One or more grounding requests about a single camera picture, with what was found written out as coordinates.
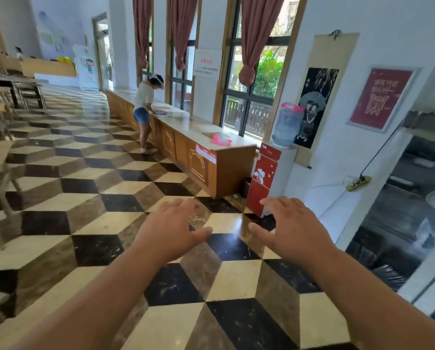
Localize person's left hand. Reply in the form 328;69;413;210
134;198;214;266

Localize person's right hand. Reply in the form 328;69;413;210
248;196;338;266

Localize person's left forearm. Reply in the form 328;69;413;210
4;244;167;350

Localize person's right forearm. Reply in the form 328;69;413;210
307;246;435;350

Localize red and white water dispenser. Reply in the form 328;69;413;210
245;141;298;218

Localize red and white sticker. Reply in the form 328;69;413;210
195;143;217;165

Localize long wooden counter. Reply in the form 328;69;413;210
105;89;258;199

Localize yellow power strip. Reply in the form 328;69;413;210
345;175;372;192

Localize clear water bottle pink cap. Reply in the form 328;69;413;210
272;102;306;148

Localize white papers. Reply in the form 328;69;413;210
153;103;190;116

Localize black framed window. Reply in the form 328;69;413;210
169;18;197;113
219;0;301;140

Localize hanging scroll ink painting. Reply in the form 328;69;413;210
294;30;360;169

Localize white paper notice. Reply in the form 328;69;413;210
193;49;223;81

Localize red framed poster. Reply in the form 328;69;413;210
347;66;421;133

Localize pink curtain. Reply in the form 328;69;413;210
132;0;153;70
238;0;287;88
167;0;200;72

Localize cartoon standing banner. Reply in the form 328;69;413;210
73;44;100;89

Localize open doorway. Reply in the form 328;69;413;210
92;12;114;91

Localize wooden reception desk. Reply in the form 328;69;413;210
20;56;77;78

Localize group of tables and chairs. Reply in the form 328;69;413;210
0;67;50;140

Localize black power cable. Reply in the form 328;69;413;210
360;119;405;179

